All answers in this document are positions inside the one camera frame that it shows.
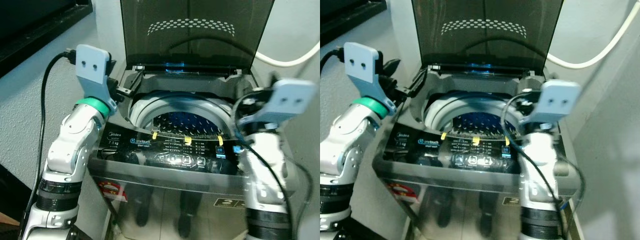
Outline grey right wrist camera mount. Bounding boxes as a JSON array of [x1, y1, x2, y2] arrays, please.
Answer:
[[518, 79, 582, 126], [236, 78, 319, 126]]

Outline perforated steel washer drum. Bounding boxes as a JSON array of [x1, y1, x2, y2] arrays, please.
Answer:
[[131, 92, 237, 139], [423, 92, 524, 139]]

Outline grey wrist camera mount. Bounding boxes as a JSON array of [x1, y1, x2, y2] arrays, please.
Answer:
[[518, 79, 582, 126], [75, 44, 119, 108], [236, 78, 319, 126], [343, 42, 398, 110]]

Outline grey top-load washing machine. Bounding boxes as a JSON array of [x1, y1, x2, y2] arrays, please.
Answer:
[[87, 62, 302, 240], [372, 62, 586, 240]]

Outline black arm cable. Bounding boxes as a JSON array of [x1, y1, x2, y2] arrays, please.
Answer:
[[20, 48, 79, 227], [231, 89, 301, 236], [320, 47, 347, 72], [504, 90, 587, 211]]

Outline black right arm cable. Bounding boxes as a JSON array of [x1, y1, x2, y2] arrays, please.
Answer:
[[504, 90, 587, 211], [231, 89, 301, 236]]

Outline dark tinted washer lid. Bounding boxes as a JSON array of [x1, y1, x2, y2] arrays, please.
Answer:
[[411, 0, 565, 70], [120, 0, 276, 72]]

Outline white water hose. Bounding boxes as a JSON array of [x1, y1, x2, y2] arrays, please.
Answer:
[[547, 14, 640, 70], [254, 42, 321, 69]]

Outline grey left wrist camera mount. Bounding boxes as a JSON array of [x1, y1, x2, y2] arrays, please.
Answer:
[[343, 42, 398, 110], [75, 44, 119, 108]]

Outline red round washer sticker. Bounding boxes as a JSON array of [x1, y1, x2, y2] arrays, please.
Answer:
[[97, 181, 128, 202], [388, 182, 420, 203]]

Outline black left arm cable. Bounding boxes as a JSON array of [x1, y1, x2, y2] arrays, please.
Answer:
[[20, 48, 79, 227], [320, 47, 347, 72]]

